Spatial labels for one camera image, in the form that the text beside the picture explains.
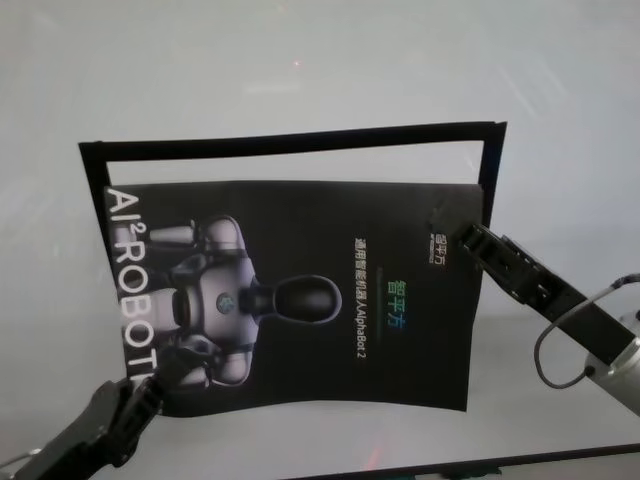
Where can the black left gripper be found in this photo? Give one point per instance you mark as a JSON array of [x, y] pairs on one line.
[[85, 435]]

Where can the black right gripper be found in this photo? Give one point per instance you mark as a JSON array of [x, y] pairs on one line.
[[540, 290]]

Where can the black robot print poster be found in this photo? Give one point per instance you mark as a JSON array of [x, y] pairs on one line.
[[310, 225]]

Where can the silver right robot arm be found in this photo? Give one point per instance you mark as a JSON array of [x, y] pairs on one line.
[[620, 365]]

